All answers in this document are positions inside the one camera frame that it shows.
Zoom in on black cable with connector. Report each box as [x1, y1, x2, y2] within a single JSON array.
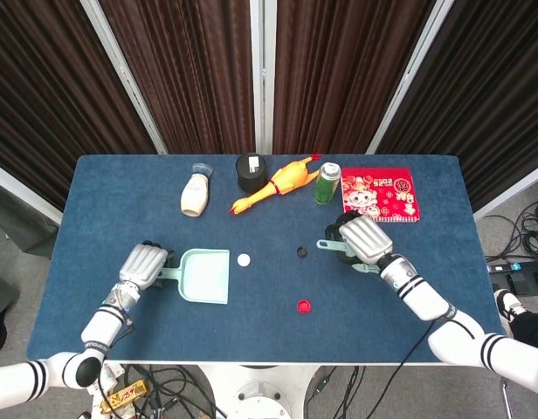
[[304, 365, 367, 419]]

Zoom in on yellow rubber chicken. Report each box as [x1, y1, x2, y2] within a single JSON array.
[[227, 152, 321, 215]]

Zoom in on black cable tangle under table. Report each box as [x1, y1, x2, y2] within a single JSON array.
[[120, 365, 229, 419]]

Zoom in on white paper packaging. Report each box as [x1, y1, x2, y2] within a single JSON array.
[[93, 364, 126, 395]]

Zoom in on green can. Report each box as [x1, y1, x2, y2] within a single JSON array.
[[313, 161, 342, 206]]

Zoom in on mint green plastic dustpan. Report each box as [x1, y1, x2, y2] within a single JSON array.
[[157, 248, 231, 306]]

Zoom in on white partition base rail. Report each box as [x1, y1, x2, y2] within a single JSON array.
[[0, 159, 63, 224], [472, 161, 538, 222]]

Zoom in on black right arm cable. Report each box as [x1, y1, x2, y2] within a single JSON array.
[[364, 318, 475, 419]]

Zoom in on black foot pedal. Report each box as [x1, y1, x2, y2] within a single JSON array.
[[491, 270, 538, 294]]

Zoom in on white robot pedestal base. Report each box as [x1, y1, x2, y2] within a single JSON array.
[[194, 364, 322, 419]]

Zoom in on gold snack wrapper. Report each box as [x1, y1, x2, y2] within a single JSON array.
[[100, 379, 148, 415]]

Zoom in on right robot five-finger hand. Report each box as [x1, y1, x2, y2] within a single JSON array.
[[324, 212, 395, 274]]

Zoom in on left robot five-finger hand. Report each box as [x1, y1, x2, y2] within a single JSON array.
[[118, 239, 177, 292]]

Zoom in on brown ribbed partition panel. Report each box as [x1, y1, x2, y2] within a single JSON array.
[[98, 0, 256, 155], [0, 0, 159, 210], [272, 0, 436, 155], [377, 0, 538, 210]]

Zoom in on white partition post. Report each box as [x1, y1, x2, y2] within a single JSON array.
[[250, 0, 274, 155], [79, 0, 168, 155], [367, 0, 456, 155]]

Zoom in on black mesh pen holder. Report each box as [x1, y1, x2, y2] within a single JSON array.
[[235, 152, 270, 194]]

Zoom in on cream white plastic bottle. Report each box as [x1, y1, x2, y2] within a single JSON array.
[[180, 162, 214, 218]]

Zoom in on black trouser leg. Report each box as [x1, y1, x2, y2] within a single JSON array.
[[511, 312, 538, 350]]

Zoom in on red patterned pouch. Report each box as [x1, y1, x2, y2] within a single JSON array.
[[340, 168, 421, 223]]

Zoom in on blue table cloth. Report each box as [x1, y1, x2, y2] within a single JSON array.
[[25, 154, 504, 363]]

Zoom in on mint green hand brush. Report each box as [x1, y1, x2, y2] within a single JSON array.
[[316, 238, 382, 276]]

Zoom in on white and black sneaker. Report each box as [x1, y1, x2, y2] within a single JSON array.
[[493, 289, 528, 337]]

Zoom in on black floor cable bundle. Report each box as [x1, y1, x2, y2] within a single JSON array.
[[486, 176, 538, 263]]

